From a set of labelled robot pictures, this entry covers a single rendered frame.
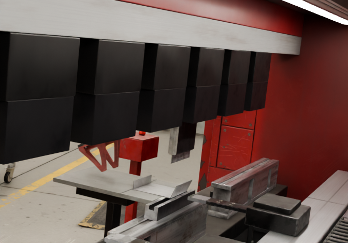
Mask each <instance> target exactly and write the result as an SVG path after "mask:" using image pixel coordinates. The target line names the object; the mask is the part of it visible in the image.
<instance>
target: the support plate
mask: <svg viewBox="0 0 348 243"><path fill-rule="evenodd" d="M139 178H142V176H137V175H133V174H128V173H123V172H120V171H115V170H110V169H107V170H106V171H104V172H101V171H100V170H99V169H98V168H97V167H96V166H93V167H90V168H86V169H82V170H79V171H75V172H72V173H69V174H65V175H61V176H57V177H54V178H53V182H57V183H62V184H66V185H70V186H73V187H78V188H82V189H86V190H90V191H94V192H99V193H103V194H107V195H112V196H116V197H120V198H124V199H128V200H132V201H136V202H140V203H145V204H148V203H150V202H152V201H155V200H157V199H159V198H161V196H157V195H153V194H149V193H145V192H140V191H136V190H130V189H132V188H133V183H134V180H136V179H139ZM151 183H155V184H159V185H164V186H167V187H171V188H175V187H176V186H177V185H178V184H175V183H170V182H166V181H161V180H155V181H153V182H151ZM127 190H129V191H127ZM124 191H127V192H124ZM122 192H124V193H122Z"/></svg>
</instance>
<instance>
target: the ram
mask: <svg viewBox="0 0 348 243"><path fill-rule="evenodd" d="M304 18H305V14H303V13H300V12H297V11H294V10H291V9H289V8H286V7H283V6H280V5H278V4H275V3H272V2H269V1H266V0H0V31H3V32H16V33H29V34H42V35H54V36H67V37H80V38H94V39H106V40H119V41H132V42H145V43H152V44H165V45H178V46H191V47H204V48H217V49H229V50H242V51H255V52H268V53H281V54H294V55H299V54H300V46H301V39H302V38H301V37H302V30H303V22H304Z"/></svg>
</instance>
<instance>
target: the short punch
mask: <svg viewBox="0 0 348 243"><path fill-rule="evenodd" d="M196 127H197V123H193V124H192V123H186V122H182V126H180V127H174V128H171V129H170V138H169V147H168V153H169V154H171V164H172V163H175V162H178V161H180V160H183V159H187V158H189V157H190V151H191V150H193V149H194V146H195V136H196Z"/></svg>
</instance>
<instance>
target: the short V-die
mask: <svg viewBox="0 0 348 243"><path fill-rule="evenodd" d="M192 194H195V190H194V189H191V190H189V191H186V192H184V193H181V194H179V195H177V196H175V197H172V198H164V199H157V200H155V201H152V202H150V203H148V204H146V207H145V213H144V218H145V219H149V220H153V221H158V220H160V219H162V218H164V217H166V216H168V215H170V214H172V213H174V212H175V211H177V210H179V209H181V208H183V207H185V206H187V205H189V204H191V203H193V201H189V200H187V198H188V196H190V195H192Z"/></svg>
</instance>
